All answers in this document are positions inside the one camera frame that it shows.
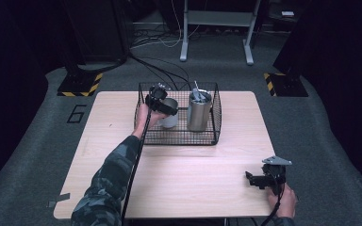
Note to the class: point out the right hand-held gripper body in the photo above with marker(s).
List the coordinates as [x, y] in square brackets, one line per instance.
[275, 175]

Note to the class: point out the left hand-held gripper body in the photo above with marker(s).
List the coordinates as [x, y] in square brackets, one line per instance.
[156, 95]

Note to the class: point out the tall steel tumbler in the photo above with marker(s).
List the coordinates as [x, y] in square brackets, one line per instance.
[198, 116]

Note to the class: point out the person's left hand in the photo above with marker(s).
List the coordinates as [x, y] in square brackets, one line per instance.
[146, 121]

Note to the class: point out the person's right hand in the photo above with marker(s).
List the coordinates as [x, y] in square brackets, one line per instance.
[286, 202]

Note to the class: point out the black yellow striped stand base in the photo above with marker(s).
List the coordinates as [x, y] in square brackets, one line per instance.
[81, 86]
[287, 86]

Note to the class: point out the black cabinet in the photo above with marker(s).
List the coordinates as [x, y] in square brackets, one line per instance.
[100, 31]

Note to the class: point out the gray tape strip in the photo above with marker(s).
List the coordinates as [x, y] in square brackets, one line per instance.
[59, 199]

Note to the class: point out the small white box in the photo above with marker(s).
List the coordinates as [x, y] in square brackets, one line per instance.
[287, 13]

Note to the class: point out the gray metal desk frame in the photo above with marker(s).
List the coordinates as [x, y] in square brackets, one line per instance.
[220, 19]

